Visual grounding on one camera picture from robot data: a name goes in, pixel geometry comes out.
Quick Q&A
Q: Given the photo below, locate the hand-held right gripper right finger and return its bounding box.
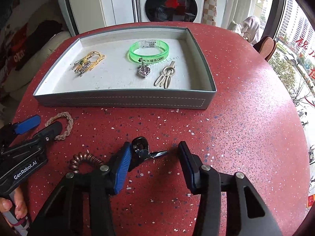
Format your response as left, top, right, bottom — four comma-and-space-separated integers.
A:
178, 141, 283, 236

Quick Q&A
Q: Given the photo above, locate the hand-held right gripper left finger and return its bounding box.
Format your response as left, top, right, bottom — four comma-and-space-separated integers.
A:
30, 141, 132, 236

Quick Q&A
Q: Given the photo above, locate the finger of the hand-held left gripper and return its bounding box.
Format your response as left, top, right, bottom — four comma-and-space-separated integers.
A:
11, 115, 41, 135
33, 121, 63, 143

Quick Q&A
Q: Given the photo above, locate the beige braided bracelet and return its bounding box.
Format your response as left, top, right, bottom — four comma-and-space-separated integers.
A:
45, 112, 74, 141

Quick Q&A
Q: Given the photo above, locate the dark hair claw clip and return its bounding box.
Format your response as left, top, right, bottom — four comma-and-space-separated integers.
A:
128, 136, 168, 172

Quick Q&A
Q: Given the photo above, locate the silver barrette hair clip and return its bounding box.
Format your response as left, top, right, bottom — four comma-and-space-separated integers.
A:
71, 58, 86, 77

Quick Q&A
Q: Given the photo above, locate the grey jewelry tray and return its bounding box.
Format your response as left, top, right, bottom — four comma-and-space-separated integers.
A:
33, 26, 217, 110

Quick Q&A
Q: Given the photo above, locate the beige cutout hair clip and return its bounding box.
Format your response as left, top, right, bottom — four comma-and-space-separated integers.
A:
154, 62, 177, 89

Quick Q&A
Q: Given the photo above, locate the silver heart charm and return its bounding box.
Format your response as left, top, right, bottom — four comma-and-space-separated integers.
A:
136, 64, 149, 79

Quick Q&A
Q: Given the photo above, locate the green translucent bangle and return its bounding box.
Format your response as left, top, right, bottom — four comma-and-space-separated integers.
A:
129, 39, 171, 65

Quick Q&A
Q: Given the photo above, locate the person's left hand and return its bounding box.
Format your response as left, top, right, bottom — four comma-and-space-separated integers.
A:
0, 190, 28, 220

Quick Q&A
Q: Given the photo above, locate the red printed clothing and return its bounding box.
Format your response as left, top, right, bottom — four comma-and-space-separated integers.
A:
0, 22, 28, 84

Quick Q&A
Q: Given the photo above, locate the dark clothing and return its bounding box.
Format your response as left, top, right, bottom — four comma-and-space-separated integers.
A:
15, 20, 63, 72

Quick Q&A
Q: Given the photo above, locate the cream sofa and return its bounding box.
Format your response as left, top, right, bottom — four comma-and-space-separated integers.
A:
0, 31, 72, 99

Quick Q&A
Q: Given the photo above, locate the white cabinet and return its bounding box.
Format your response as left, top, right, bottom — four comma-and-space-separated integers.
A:
65, 0, 139, 35

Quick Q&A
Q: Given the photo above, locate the checkered cloth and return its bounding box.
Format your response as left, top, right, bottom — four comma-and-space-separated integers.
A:
202, 0, 218, 26

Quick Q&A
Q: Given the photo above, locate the white front-load washing machine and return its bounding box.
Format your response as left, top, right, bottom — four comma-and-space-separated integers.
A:
137, 0, 206, 23

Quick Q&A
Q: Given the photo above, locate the brown spiral hair tie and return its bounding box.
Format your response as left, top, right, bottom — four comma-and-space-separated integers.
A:
69, 152, 106, 174

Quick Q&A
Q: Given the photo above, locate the red handled mop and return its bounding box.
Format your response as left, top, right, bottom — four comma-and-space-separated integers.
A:
120, 0, 140, 23

